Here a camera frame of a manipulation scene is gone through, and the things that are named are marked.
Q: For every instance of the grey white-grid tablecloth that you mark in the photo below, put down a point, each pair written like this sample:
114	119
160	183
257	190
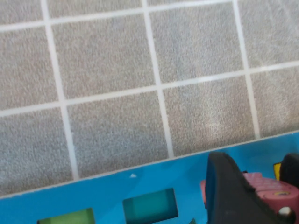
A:
105	93

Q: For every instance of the blue wooden number puzzle board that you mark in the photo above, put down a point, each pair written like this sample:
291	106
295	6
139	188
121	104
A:
105	193

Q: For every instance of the yellow fish piece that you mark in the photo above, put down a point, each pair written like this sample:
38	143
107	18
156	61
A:
276	171

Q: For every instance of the pink fish piece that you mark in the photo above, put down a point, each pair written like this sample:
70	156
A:
268	189

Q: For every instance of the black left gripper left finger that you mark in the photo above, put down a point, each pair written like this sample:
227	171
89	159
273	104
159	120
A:
224	198

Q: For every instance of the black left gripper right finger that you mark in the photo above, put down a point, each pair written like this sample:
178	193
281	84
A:
292	168

